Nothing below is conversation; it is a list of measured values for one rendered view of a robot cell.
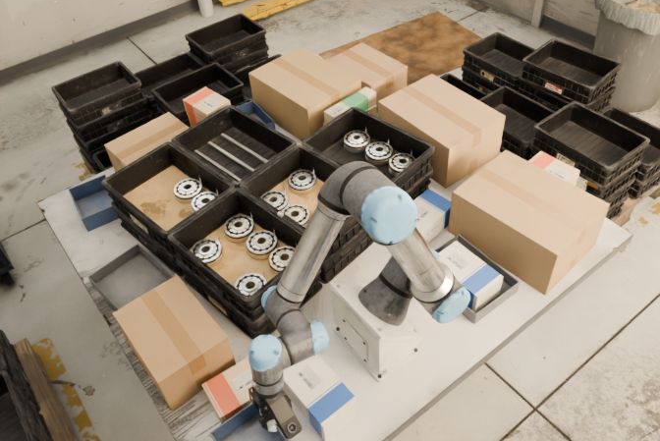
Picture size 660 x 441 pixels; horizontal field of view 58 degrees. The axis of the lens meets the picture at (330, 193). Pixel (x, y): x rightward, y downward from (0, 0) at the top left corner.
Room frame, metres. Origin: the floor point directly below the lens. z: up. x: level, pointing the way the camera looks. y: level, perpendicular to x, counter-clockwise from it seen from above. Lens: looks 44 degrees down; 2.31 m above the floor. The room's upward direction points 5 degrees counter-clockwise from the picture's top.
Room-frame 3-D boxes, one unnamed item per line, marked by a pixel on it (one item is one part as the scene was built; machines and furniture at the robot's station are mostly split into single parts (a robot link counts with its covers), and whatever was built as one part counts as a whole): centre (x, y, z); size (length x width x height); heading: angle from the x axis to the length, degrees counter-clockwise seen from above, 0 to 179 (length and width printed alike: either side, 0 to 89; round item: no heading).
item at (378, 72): (2.34, -0.21, 0.78); 0.30 x 0.22 x 0.16; 37
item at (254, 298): (1.27, 0.29, 0.92); 0.40 x 0.30 x 0.02; 43
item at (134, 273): (1.29, 0.68, 0.73); 0.27 x 0.20 x 0.05; 42
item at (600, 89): (2.60, -1.29, 0.37); 0.42 x 0.34 x 0.46; 34
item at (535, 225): (1.37, -0.65, 0.80); 0.40 x 0.30 x 0.20; 39
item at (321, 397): (0.82, 0.08, 0.75); 0.20 x 0.12 x 0.09; 35
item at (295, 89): (2.21, 0.07, 0.80); 0.40 x 0.30 x 0.20; 39
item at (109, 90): (2.79, 1.20, 0.37); 0.40 x 0.30 x 0.45; 124
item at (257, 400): (0.75, 0.20, 0.91); 0.09 x 0.08 x 0.12; 33
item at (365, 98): (2.02, -0.12, 0.85); 0.24 x 0.06 x 0.06; 129
